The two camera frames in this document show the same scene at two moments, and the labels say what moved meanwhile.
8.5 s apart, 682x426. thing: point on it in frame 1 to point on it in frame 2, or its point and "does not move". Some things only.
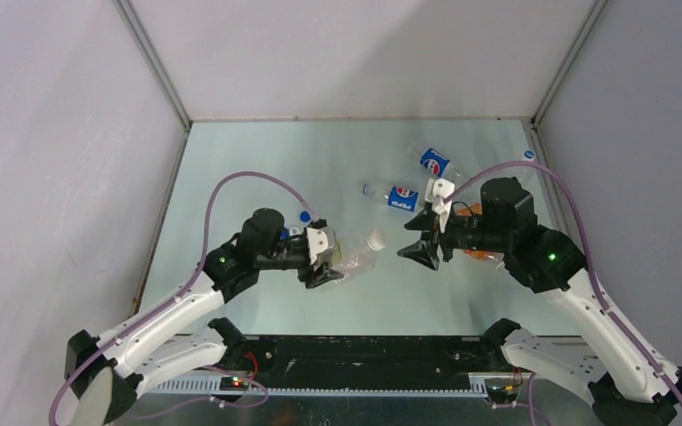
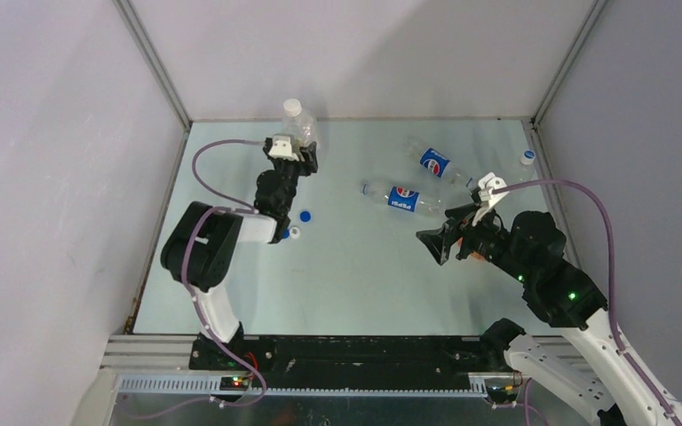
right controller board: [502, 395] does not move
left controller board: [233, 383] does not move
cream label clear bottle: [357, 253] to [299, 122]
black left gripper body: [288, 256] to [289, 173]
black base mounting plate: [370, 357] does not move
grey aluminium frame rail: [557, 195] does not move
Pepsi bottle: [400, 198] does not move
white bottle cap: [376, 240] to [292, 107]
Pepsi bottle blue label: [435, 161] does not move
